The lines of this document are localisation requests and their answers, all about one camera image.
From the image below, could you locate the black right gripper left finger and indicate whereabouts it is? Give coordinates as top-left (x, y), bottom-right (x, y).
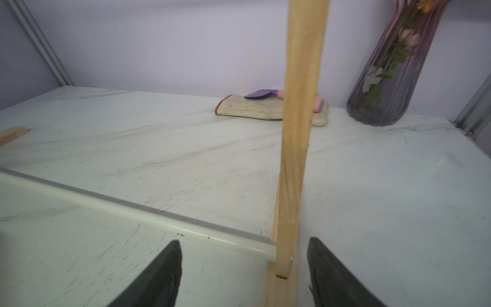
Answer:
top-left (109, 240), bottom-right (182, 307)

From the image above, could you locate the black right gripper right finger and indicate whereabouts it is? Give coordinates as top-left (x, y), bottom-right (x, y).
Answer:
top-left (307, 237), bottom-right (386, 307)

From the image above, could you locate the red edged wooden board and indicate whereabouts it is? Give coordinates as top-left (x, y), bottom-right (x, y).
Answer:
top-left (215, 95), bottom-right (329, 127)

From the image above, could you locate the purple pink handled tool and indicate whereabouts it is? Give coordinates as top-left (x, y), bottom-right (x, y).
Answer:
top-left (244, 90), bottom-right (325, 113)

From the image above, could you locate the dark vase with yellow flowers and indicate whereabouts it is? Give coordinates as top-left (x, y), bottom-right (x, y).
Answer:
top-left (347, 0), bottom-right (449, 126)

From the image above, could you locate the wooden clothesline rack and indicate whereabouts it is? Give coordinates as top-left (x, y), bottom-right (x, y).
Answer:
top-left (1, 1), bottom-right (329, 306)

